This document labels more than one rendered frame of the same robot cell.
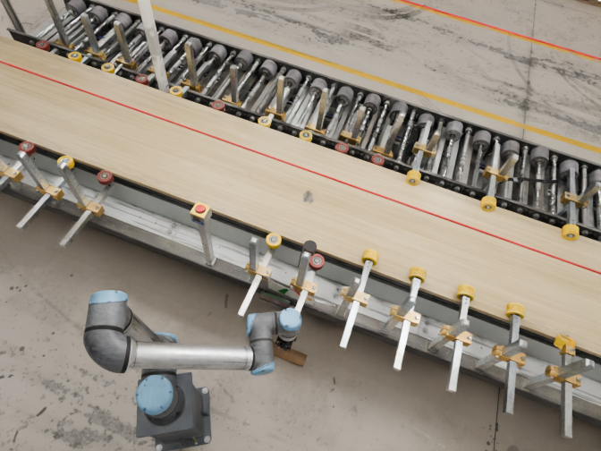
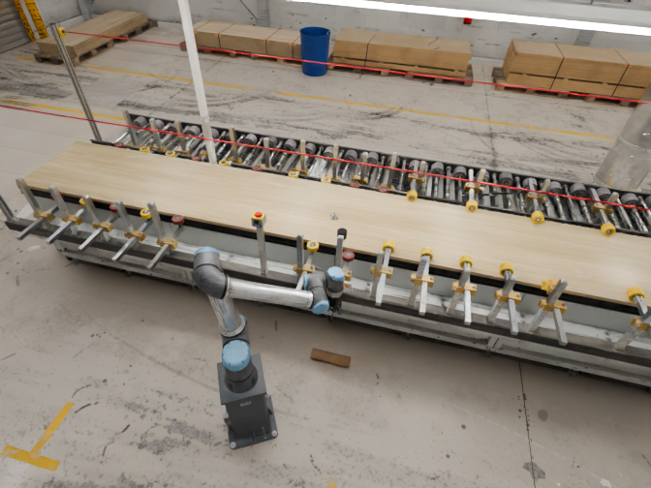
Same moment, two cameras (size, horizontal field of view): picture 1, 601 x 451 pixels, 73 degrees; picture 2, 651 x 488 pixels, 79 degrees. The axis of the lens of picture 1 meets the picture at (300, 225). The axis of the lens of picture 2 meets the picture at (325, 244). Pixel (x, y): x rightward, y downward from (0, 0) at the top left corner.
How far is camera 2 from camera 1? 0.86 m
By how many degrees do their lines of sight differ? 14
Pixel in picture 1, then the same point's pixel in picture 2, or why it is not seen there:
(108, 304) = (208, 253)
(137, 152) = (200, 201)
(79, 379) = (156, 399)
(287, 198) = (319, 219)
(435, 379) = (463, 366)
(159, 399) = (240, 355)
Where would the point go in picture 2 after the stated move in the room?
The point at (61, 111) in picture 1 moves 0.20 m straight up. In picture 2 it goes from (139, 182) to (131, 161)
